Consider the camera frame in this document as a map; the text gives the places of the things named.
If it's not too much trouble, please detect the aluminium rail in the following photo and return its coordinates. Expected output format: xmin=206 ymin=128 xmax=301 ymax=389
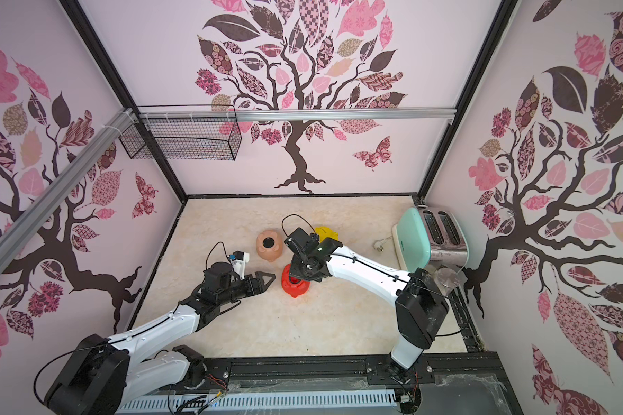
xmin=138 ymin=105 xmax=457 ymax=122
xmin=0 ymin=108 xmax=136 ymax=276

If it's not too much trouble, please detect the red piggy bank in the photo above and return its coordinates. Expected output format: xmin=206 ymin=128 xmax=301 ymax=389
xmin=280 ymin=265 xmax=310 ymax=298

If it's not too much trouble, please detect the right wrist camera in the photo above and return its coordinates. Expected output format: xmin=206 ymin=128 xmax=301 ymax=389
xmin=284 ymin=228 xmax=317 ymax=256

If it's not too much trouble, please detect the glass jar black lid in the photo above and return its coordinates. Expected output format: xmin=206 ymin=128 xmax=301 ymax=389
xmin=434 ymin=267 xmax=460 ymax=296

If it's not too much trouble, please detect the left aluminium rail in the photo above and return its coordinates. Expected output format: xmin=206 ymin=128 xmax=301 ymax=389
xmin=0 ymin=108 xmax=136 ymax=276

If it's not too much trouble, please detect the yellow piggy bank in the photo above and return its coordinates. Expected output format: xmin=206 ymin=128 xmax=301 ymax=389
xmin=314 ymin=226 xmax=338 ymax=242

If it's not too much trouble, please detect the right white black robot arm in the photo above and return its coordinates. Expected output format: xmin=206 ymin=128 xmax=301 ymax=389
xmin=284 ymin=228 xmax=450 ymax=371

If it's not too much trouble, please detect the white toaster plug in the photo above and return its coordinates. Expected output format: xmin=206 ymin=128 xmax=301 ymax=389
xmin=372 ymin=237 xmax=392 ymax=252

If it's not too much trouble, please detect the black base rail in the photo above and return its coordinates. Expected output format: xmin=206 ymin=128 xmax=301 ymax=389
xmin=182 ymin=352 xmax=507 ymax=387

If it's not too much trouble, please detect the back aluminium rail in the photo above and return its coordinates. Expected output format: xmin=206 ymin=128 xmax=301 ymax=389
xmin=138 ymin=105 xmax=457 ymax=122

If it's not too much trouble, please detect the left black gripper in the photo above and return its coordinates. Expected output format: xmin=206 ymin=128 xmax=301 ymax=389
xmin=220 ymin=271 xmax=279 ymax=305

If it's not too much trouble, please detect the black wire basket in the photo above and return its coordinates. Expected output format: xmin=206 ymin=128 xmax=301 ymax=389
xmin=119 ymin=104 xmax=242 ymax=161

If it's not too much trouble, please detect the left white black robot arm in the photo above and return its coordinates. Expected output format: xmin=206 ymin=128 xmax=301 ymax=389
xmin=36 ymin=261 xmax=276 ymax=414

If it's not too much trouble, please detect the mint green toaster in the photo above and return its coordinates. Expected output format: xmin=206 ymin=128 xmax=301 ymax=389
xmin=392 ymin=205 xmax=469 ymax=271

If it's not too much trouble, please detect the white cable duct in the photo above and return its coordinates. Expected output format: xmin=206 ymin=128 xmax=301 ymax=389
xmin=118 ymin=389 xmax=399 ymax=414

